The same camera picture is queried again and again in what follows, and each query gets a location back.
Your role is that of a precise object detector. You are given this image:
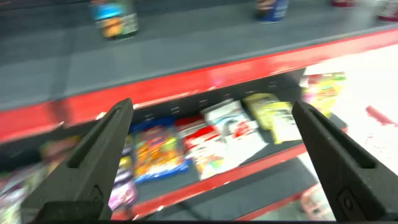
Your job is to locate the blue and orange snack can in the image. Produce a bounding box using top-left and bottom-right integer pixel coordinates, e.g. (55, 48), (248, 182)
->
(88, 0), (140, 42)

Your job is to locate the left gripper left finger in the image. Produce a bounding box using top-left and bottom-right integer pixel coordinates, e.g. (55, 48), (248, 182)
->
(20, 98), (134, 222)

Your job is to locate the blue and orange snack pack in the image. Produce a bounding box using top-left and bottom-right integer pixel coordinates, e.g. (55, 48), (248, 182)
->
(128, 116), (190, 184)

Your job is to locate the yellow and green snack pack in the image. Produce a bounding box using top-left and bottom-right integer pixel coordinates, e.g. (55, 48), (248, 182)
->
(298, 72), (347, 119)

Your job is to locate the pale yellow snack pack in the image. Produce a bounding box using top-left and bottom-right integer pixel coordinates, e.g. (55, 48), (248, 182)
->
(264, 101), (303, 145)

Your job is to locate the dark blue snack can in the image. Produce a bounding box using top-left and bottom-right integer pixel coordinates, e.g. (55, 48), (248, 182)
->
(255, 0), (290, 24)

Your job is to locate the black and red shop shelf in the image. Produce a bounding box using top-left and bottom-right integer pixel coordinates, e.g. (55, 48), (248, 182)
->
(0, 0), (398, 222)

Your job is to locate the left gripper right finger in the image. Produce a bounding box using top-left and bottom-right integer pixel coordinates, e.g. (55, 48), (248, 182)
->
(291, 100), (398, 222)

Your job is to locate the pink shopping cart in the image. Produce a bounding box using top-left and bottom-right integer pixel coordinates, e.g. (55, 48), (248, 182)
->
(300, 183), (336, 222)

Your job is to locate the purple snack pack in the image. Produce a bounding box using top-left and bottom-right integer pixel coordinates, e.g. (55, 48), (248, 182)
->
(108, 134), (139, 212)

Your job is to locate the pink and green snack pack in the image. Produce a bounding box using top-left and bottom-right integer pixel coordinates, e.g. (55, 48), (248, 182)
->
(0, 135), (82, 224)

